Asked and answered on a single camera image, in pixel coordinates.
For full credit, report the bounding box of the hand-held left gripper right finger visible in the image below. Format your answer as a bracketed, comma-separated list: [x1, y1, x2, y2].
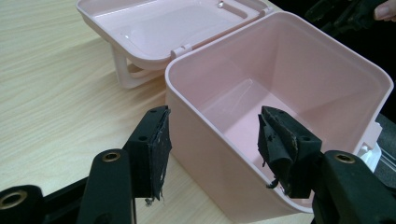
[257, 105, 323, 200]

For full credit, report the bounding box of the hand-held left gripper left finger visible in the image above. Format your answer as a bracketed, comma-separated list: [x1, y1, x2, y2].
[123, 105, 173, 207]

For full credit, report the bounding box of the pink storage box white handle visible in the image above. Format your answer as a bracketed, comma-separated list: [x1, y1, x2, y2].
[76, 0, 395, 224]

